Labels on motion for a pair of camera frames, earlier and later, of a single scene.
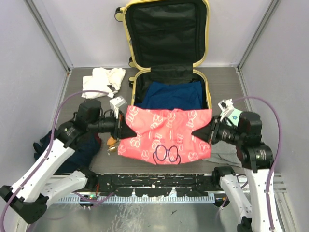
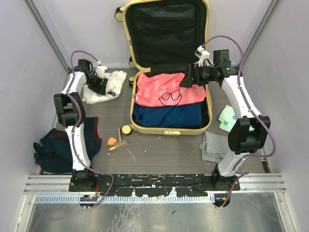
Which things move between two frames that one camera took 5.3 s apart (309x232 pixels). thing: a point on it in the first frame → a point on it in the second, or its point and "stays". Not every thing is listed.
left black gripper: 121,130 → 100,89
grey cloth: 224,152 stays
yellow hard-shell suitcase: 168,39 stays
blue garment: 158,95 → 182,115
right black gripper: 209,132 → 187,81
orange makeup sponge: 111,141 stays
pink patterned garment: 164,136 → 164,89
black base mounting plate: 151,185 stays
